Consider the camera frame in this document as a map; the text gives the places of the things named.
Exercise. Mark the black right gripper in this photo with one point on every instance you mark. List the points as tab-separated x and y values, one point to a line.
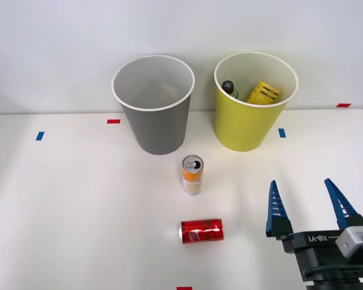
317	253

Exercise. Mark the green bottle with black cap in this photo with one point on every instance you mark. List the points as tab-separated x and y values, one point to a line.
229	87

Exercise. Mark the yellow-green plastic waste bin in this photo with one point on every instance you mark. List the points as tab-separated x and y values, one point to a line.
245	127

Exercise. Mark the red drink can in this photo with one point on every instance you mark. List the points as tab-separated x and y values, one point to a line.
202	231

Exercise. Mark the orange drink can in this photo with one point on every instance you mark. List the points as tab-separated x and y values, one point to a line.
192	178

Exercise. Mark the yellow can with black print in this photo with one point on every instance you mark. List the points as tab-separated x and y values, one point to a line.
263	94

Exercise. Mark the grey plastic waste bin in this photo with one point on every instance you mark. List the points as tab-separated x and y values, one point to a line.
157	130

